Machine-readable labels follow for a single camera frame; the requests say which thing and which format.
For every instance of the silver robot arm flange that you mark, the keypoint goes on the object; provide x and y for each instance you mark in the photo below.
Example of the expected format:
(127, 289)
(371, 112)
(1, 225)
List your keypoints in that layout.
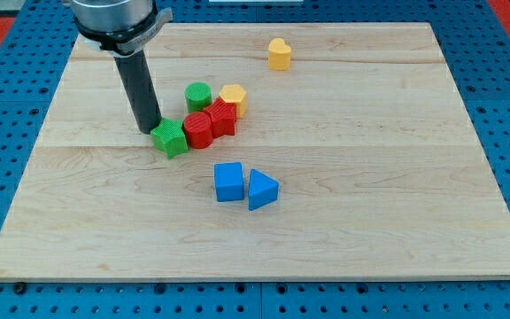
(119, 27)

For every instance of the yellow heart block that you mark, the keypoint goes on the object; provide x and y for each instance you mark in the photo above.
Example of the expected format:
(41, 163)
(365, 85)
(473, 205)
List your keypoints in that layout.
(279, 55)

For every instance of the green cylinder block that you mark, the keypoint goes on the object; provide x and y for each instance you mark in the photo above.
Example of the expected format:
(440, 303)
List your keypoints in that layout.
(198, 95)

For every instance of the red star block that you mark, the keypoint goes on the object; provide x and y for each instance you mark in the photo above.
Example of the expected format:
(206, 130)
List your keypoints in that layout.
(223, 118)

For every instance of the red cylinder block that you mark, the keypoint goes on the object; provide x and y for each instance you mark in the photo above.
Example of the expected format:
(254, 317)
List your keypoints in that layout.
(197, 127)

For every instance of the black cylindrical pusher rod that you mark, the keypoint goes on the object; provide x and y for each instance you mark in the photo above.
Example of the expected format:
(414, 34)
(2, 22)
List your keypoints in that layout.
(136, 78)

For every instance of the yellow hexagon block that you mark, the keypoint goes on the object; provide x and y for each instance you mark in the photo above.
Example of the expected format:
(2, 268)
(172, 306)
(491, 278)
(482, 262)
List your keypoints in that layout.
(236, 94)

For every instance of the wooden board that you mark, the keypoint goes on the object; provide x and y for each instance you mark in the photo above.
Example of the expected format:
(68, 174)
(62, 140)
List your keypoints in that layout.
(382, 175)

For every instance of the blue cube block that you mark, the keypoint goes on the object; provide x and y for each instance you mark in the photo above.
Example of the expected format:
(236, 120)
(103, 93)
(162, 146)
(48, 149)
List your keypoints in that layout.
(228, 181)

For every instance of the blue triangle block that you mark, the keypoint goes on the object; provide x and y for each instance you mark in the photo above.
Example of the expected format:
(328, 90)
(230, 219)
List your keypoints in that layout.
(263, 190)

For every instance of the green star block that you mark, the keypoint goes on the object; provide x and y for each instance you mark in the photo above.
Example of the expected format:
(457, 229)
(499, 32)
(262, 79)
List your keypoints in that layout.
(169, 137)

